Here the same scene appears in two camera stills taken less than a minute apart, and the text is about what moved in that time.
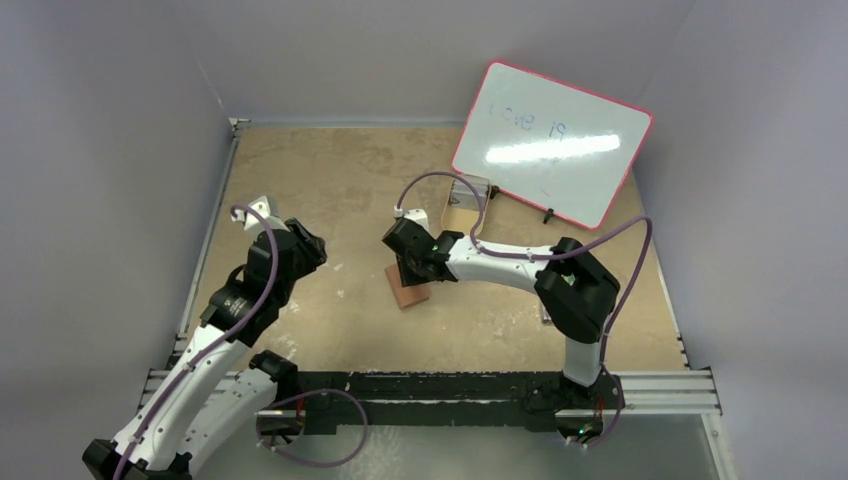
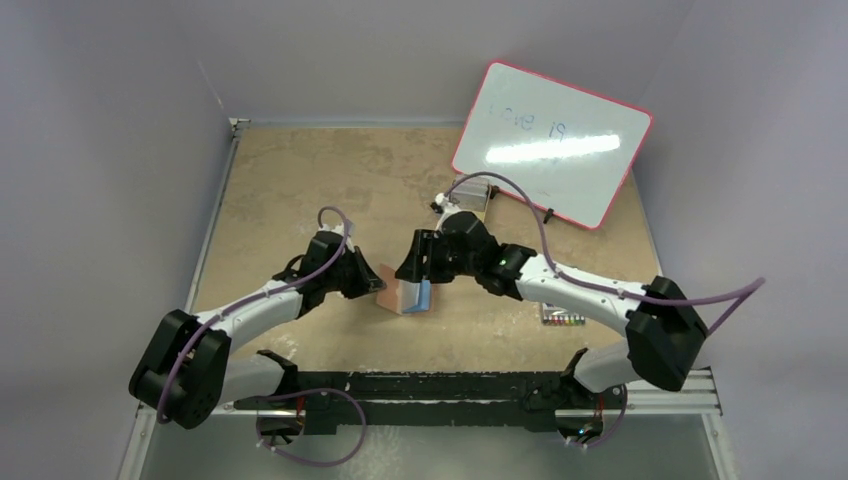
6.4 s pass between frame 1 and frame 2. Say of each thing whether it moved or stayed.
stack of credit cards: stayed
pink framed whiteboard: stayed
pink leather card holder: moved
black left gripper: moved
